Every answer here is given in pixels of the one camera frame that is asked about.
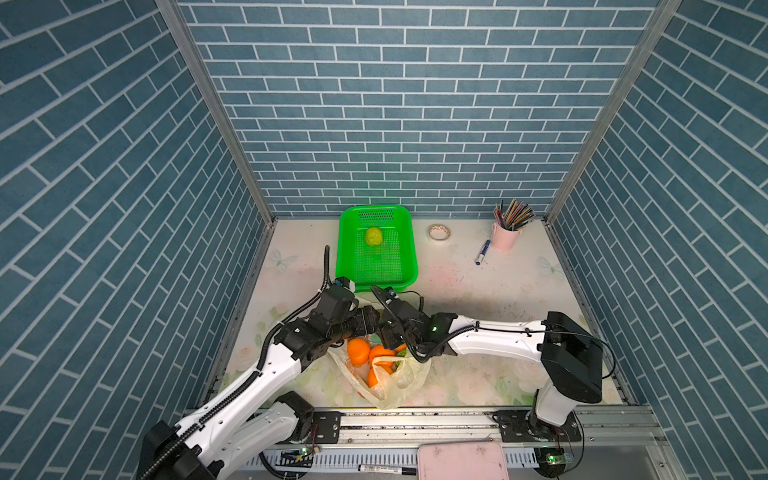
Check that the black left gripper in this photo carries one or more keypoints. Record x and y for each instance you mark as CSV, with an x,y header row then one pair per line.
x,y
366,322

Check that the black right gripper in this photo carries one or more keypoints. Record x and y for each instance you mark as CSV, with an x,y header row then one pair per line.
x,y
385,334

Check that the yellow green pear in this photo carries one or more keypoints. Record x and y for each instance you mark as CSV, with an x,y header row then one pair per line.
x,y
373,236

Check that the yellowish plastic bag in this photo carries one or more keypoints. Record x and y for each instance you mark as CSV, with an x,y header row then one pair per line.
x,y
392,391

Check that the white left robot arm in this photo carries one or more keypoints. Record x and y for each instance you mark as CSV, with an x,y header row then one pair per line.
x,y
240,396

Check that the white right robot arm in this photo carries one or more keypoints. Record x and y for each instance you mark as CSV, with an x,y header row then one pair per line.
x,y
571,357

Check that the orange fruit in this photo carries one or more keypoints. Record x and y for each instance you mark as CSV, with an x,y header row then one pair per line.
x,y
375,360
358,351

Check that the green plastic basket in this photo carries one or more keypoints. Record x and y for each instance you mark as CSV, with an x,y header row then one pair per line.
x,y
392,264

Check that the tape roll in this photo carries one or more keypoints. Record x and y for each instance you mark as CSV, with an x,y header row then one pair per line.
x,y
438,233

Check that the blue white marker pen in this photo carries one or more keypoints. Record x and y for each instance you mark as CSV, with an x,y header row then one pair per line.
x,y
482,253

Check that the pink pencil cup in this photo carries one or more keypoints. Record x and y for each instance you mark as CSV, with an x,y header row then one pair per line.
x,y
502,239

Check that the coloured pencils bunch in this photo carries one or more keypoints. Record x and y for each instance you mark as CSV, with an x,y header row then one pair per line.
x,y
512,216

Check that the black marker pen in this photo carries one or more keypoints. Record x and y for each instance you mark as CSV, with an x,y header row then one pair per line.
x,y
385,469

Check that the pink box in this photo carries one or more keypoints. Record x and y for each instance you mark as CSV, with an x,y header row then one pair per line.
x,y
462,461

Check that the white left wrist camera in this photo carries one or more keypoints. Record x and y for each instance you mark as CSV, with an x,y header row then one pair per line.
x,y
345,283

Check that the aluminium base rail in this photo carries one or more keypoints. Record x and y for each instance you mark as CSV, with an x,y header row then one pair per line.
x,y
353,437

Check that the aluminium corner post left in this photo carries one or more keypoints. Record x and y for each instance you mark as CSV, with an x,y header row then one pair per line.
x,y
182,36

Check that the aluminium corner post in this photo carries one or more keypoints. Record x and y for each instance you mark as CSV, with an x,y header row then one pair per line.
x,y
657,24
182,36

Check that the aluminium corner post right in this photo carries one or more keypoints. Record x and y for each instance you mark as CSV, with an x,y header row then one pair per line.
x,y
657,24

